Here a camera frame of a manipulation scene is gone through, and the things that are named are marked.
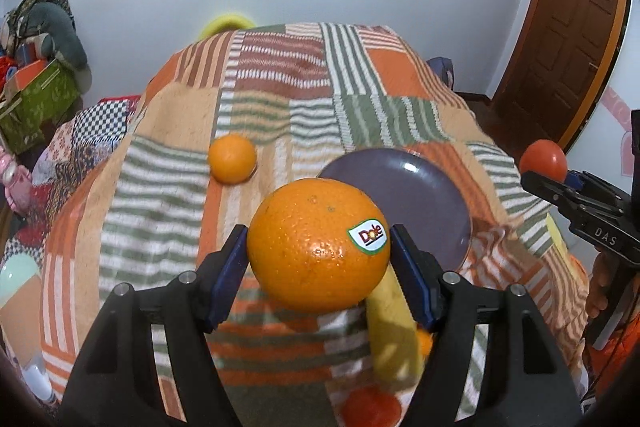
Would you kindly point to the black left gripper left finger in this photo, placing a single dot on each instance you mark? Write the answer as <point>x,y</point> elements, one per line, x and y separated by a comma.
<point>114,381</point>

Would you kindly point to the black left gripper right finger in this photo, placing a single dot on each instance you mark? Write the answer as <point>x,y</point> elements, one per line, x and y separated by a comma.
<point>494,361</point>

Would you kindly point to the red tomato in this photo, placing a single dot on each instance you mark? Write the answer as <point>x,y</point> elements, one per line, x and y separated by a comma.
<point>545,157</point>
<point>371,406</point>

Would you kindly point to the yellow banana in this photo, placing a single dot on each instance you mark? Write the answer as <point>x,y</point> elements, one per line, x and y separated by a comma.
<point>393,336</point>

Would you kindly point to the large orange with sticker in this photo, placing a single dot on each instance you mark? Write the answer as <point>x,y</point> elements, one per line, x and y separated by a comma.
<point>318,245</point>

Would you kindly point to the right hand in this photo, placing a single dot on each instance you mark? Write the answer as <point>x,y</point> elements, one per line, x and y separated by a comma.
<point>600,282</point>

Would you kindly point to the small mandarin orange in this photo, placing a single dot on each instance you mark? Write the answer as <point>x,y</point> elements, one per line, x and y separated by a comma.
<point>425,340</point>

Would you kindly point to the brown wooden door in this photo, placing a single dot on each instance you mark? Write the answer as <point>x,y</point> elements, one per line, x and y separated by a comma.
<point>557,71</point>

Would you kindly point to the purple plate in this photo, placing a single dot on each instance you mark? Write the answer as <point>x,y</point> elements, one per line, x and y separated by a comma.
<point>411,191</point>

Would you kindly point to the blue bag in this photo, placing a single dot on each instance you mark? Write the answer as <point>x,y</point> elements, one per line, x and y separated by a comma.
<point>443,69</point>

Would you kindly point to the pink toy figure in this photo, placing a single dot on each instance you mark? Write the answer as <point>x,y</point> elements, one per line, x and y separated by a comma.
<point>17,182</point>

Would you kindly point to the checkered patchwork cloth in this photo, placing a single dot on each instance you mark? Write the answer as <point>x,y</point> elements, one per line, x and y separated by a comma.
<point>59,168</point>

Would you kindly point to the green cardboard box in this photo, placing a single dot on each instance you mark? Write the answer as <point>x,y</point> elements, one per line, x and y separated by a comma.
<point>41,104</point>

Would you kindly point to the striped patchwork blanket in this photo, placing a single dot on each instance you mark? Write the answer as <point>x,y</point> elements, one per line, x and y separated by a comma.
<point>304,95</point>

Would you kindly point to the grey plush toy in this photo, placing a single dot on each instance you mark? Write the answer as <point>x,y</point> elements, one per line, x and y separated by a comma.
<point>51,30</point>

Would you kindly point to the yellow round object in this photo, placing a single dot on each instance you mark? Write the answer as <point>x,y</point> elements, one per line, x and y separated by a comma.
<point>226,22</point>

